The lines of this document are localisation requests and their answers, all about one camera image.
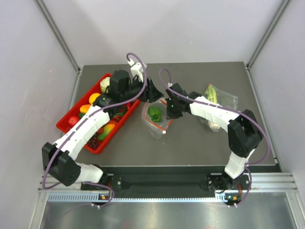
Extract fake green pepper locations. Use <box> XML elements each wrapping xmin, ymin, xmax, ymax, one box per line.
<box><xmin>148</xmin><ymin>106</ymin><xmax>162</xmax><ymax>123</ymax></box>

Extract clear zip bag red slider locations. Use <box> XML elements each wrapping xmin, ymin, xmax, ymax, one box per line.
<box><xmin>142</xmin><ymin>98</ymin><xmax>173</xmax><ymax>140</ymax></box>

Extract fake cabbage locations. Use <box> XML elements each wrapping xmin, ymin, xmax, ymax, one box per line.
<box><xmin>100</xmin><ymin>77</ymin><xmax>110</xmax><ymax>93</ymax></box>

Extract grey cable duct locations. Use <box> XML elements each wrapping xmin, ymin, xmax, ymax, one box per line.
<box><xmin>48</xmin><ymin>192</ymin><xmax>237</xmax><ymax>203</ymax></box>

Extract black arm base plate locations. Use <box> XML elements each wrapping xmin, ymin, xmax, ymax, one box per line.
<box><xmin>80</xmin><ymin>166</ymin><xmax>252</xmax><ymax>198</ymax></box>

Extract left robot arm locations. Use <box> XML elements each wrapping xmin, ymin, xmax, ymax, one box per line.
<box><xmin>42</xmin><ymin>67</ymin><xmax>163</xmax><ymax>189</ymax></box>

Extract fake red apple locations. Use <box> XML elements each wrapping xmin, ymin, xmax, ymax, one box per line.
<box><xmin>68</xmin><ymin>116</ymin><xmax>80</xmax><ymax>127</ymax></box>

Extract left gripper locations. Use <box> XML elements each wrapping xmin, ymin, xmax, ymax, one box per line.
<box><xmin>120</xmin><ymin>75</ymin><xmax>163</xmax><ymax>103</ymax></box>

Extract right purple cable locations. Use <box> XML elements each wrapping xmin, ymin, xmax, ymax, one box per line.
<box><xmin>158</xmin><ymin>68</ymin><xmax>272</xmax><ymax>207</ymax></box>

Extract clear bag with leek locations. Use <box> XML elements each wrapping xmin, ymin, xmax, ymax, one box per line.
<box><xmin>199</xmin><ymin>85</ymin><xmax>238</xmax><ymax>126</ymax></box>

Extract fake leek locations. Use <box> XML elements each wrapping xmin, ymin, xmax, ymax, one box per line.
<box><xmin>205</xmin><ymin>84</ymin><xmax>220</xmax><ymax>132</ymax></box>

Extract fake lemon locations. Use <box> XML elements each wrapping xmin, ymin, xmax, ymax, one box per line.
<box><xmin>89</xmin><ymin>93</ymin><xmax>101</xmax><ymax>104</ymax></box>

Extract fake green onion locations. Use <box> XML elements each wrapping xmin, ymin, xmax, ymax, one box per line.
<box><xmin>114</xmin><ymin>105</ymin><xmax>129</xmax><ymax>119</ymax></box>

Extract purple cable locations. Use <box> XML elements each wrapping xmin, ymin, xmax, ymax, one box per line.
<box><xmin>158</xmin><ymin>68</ymin><xmax>272</xmax><ymax>207</ymax></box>
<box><xmin>41</xmin><ymin>52</ymin><xmax>148</xmax><ymax>208</ymax></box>

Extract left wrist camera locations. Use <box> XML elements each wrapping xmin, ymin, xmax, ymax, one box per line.
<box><xmin>128</xmin><ymin>60</ymin><xmax>147</xmax><ymax>82</ymax></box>

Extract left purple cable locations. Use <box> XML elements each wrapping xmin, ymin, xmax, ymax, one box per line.
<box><xmin>41</xmin><ymin>52</ymin><xmax>148</xmax><ymax>208</ymax></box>

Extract fake orange fruit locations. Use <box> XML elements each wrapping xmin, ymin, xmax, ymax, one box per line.
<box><xmin>80</xmin><ymin>104</ymin><xmax>91</xmax><ymax>114</ymax></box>

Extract red plastic bin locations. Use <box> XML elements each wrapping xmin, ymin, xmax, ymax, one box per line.
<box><xmin>56</xmin><ymin>73</ymin><xmax>140</xmax><ymax>155</ymax></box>

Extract fake mango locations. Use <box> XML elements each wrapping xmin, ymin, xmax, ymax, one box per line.
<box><xmin>97</xmin><ymin>123</ymin><xmax>116</xmax><ymax>142</ymax></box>

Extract fake dark grapes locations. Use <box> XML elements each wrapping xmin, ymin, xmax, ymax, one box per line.
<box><xmin>87</xmin><ymin>133</ymin><xmax>100</xmax><ymax>150</ymax></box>

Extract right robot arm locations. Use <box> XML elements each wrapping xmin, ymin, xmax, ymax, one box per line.
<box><xmin>166</xmin><ymin>83</ymin><xmax>263</xmax><ymax>189</ymax></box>

